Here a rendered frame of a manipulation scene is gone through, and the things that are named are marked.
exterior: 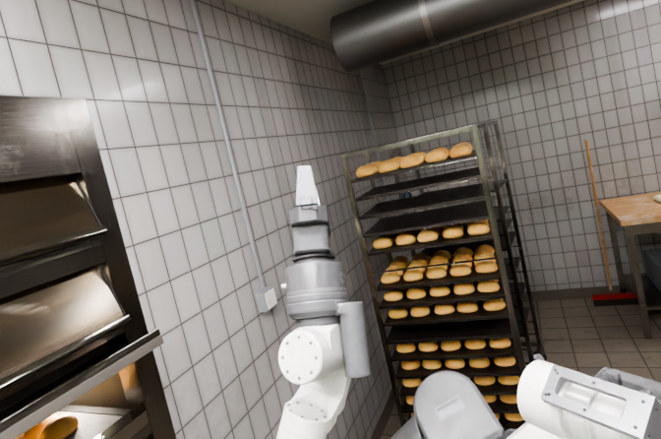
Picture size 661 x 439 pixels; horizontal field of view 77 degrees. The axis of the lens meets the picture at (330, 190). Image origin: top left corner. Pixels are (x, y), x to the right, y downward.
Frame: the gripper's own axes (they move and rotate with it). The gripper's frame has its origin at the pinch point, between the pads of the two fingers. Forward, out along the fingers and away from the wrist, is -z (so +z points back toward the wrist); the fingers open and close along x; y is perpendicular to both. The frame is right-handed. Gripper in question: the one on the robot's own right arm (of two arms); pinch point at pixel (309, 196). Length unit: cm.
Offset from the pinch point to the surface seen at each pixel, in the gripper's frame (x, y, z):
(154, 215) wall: -68, 56, -20
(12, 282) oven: -33, 72, 3
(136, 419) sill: -68, 58, 39
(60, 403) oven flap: -32, 58, 30
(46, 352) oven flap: -40, 68, 19
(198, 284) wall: -87, 48, 1
